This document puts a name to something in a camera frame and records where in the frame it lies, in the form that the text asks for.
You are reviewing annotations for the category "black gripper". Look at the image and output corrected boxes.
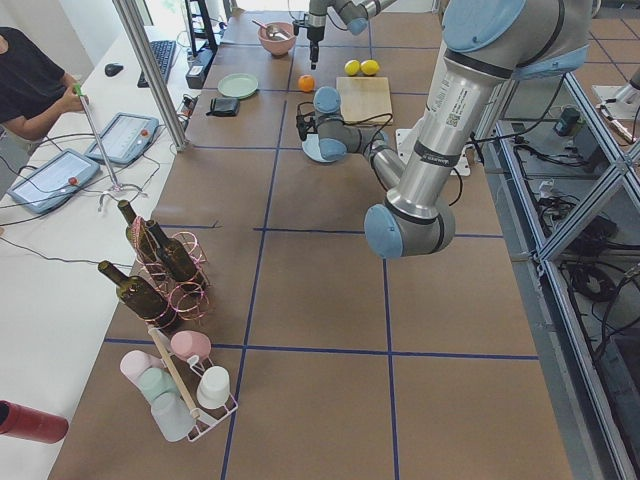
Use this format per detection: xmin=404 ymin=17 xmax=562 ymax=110
xmin=295 ymin=102 xmax=316 ymax=140
xmin=292 ymin=17 xmax=325 ymax=69

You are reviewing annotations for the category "person in black shirt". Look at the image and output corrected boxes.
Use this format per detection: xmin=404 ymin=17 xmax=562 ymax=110
xmin=0 ymin=27 xmax=91 ymax=142

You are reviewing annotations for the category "metal scoop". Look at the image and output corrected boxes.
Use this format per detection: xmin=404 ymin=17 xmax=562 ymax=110
xmin=252 ymin=19 xmax=291 ymax=40

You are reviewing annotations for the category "metal stand with green tip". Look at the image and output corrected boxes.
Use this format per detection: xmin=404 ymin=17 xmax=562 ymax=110
xmin=72 ymin=83 xmax=148 ymax=212

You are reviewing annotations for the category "green plate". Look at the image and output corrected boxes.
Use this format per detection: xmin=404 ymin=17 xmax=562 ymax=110
xmin=217 ymin=73 xmax=259 ymax=99

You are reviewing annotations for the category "dark wine bottle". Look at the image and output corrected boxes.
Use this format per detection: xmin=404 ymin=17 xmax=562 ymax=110
xmin=117 ymin=200 xmax=163 ymax=275
xmin=145 ymin=219 xmax=207 ymax=292
xmin=97 ymin=260 xmax=182 ymax=334

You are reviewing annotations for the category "pink bowl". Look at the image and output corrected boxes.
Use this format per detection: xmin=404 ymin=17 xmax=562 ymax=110
xmin=256 ymin=22 xmax=297 ymax=57

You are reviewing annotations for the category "dark wine bottle front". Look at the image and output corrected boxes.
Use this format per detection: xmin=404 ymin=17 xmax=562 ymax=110
xmin=97 ymin=260 xmax=182 ymax=334

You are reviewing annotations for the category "yellow lemon right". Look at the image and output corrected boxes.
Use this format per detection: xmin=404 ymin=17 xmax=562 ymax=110
xmin=360 ymin=59 xmax=380 ymax=76

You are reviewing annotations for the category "teach pendant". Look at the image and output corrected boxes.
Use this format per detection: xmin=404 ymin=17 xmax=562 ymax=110
xmin=100 ymin=112 xmax=159 ymax=166
xmin=8 ymin=149 xmax=99 ymax=214

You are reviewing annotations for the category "yellow lemon left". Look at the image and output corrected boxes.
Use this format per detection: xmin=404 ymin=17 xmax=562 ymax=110
xmin=344 ymin=59 xmax=361 ymax=77

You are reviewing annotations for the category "pink cup on rack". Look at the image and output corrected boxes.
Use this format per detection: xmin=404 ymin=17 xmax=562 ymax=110
xmin=170 ymin=330 xmax=212 ymax=361

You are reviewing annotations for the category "dark wine bottle back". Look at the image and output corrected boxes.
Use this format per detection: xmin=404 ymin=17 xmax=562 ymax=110
xmin=117 ymin=200 xmax=163 ymax=275

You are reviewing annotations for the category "light pink cup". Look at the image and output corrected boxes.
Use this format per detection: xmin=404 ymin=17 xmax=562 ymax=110
xmin=120 ymin=350 xmax=164 ymax=386

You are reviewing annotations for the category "wooden cutting board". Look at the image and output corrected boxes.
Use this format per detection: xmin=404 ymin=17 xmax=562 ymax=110
xmin=336 ymin=77 xmax=392 ymax=125

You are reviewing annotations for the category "dark folded cloth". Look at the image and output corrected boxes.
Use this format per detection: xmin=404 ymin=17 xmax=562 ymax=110
xmin=206 ymin=97 xmax=240 ymax=117

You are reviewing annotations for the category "yellow lemon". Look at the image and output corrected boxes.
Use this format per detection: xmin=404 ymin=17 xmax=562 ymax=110
xmin=344 ymin=59 xmax=361 ymax=77
xmin=360 ymin=59 xmax=380 ymax=76

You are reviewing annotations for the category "grey blue cup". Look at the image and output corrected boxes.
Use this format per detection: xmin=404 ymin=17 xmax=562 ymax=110
xmin=151 ymin=392 xmax=195 ymax=442

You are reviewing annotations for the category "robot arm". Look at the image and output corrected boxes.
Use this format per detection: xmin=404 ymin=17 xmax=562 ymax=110
xmin=292 ymin=0 xmax=395 ymax=70
xmin=296 ymin=0 xmax=592 ymax=259

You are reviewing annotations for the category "black keyboard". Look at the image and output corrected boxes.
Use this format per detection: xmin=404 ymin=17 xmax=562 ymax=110
xmin=149 ymin=40 xmax=177 ymax=83

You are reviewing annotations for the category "pale green cup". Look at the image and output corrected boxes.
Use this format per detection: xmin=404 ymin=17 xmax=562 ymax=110
xmin=136 ymin=367 xmax=177 ymax=404

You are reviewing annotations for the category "white wire cup rack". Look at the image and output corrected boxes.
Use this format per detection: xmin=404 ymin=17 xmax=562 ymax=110
xmin=138 ymin=328 xmax=238 ymax=442

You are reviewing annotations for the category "wooden rack handle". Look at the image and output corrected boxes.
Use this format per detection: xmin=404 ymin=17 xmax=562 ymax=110
xmin=148 ymin=328 xmax=200 ymax=419

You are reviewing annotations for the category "dark wine bottle middle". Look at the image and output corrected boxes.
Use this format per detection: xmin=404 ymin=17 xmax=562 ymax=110
xmin=145 ymin=219 xmax=207 ymax=292

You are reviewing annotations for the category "teach pendant far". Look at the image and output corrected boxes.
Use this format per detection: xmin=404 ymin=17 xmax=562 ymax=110
xmin=100 ymin=112 xmax=159 ymax=166

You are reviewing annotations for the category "orange fruit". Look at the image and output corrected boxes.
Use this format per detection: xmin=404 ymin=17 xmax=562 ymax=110
xmin=298 ymin=74 xmax=316 ymax=93

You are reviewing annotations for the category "aluminium frame post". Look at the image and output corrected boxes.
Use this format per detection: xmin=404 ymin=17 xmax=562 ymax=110
xmin=112 ymin=0 xmax=188 ymax=152

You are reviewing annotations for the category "red bottle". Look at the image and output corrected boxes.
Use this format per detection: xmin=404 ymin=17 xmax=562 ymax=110
xmin=1 ymin=400 xmax=69 ymax=444

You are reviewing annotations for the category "teach pendant near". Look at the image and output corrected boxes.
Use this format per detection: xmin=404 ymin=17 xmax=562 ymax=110
xmin=8 ymin=149 xmax=99 ymax=214

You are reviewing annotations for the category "white cup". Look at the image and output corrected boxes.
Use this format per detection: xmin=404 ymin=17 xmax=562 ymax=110
xmin=196 ymin=366 xmax=230 ymax=409

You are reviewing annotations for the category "copper wire bottle rack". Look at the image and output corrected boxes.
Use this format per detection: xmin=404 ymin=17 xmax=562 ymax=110
xmin=126 ymin=216 xmax=211 ymax=324

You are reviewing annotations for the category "light blue plate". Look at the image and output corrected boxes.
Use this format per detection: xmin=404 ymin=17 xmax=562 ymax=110
xmin=302 ymin=134 xmax=331 ymax=163

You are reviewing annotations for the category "black computer mouse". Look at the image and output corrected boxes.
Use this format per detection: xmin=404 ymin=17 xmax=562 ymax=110
xmin=104 ymin=63 xmax=124 ymax=78

